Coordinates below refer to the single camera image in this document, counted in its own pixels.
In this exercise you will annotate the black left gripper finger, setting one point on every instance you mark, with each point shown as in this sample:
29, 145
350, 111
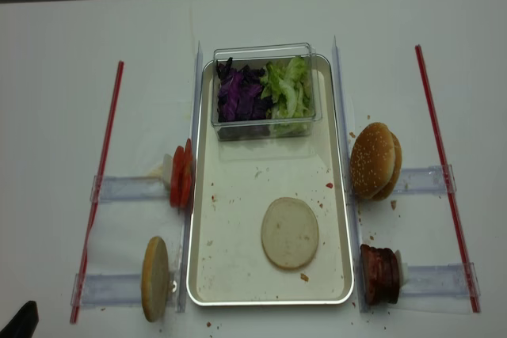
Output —
24, 322

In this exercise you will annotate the red tomato slices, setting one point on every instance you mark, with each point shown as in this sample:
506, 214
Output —
181, 175

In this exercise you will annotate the white tomato pusher block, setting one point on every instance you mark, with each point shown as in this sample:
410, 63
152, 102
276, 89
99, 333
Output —
166, 171

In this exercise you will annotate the shredded green lettuce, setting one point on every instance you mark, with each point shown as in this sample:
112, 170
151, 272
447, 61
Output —
287, 85

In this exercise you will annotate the brown meat patties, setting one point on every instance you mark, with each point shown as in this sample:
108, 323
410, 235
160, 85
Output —
381, 273

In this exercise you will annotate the standing bun half left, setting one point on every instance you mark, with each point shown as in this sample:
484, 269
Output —
155, 279

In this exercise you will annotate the left red strip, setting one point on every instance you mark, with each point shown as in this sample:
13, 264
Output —
76, 298

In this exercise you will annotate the red strip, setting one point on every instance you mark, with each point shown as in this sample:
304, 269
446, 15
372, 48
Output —
471, 284
76, 298

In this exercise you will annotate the cream rectangular metal tray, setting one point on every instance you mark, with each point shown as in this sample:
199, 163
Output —
235, 183

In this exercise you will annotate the bun bottom on tray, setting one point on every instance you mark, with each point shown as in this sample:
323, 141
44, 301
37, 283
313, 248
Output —
289, 233

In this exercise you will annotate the shredded purple cabbage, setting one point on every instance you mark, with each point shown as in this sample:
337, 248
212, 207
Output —
240, 93

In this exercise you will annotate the clear plastic salad container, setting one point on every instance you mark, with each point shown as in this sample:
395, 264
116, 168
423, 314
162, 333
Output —
256, 58

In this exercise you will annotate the white patty pusher block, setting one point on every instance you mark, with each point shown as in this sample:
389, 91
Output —
401, 270

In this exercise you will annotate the sesame top buns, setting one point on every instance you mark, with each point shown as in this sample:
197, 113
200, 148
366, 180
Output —
375, 163

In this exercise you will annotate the right red strip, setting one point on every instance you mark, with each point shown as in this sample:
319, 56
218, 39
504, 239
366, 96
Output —
471, 284

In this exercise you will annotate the clear left bun feeder rail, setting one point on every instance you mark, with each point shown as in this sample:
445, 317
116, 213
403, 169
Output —
106, 290

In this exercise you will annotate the clear tomato feeder rail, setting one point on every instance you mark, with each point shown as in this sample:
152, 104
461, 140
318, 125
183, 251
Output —
111, 189

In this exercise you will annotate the left clear long rail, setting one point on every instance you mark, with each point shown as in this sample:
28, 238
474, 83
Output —
194, 131

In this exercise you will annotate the clear long rail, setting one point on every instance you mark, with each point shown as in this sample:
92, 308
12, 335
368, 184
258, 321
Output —
350, 199
194, 131

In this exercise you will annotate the right clear long rail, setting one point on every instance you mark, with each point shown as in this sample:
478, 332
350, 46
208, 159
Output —
350, 199

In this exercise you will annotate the clear patty feeder rail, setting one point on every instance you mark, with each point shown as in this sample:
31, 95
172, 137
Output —
450, 280

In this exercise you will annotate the clear sesame bun feeder rail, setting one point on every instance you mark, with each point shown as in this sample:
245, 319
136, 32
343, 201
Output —
437, 180

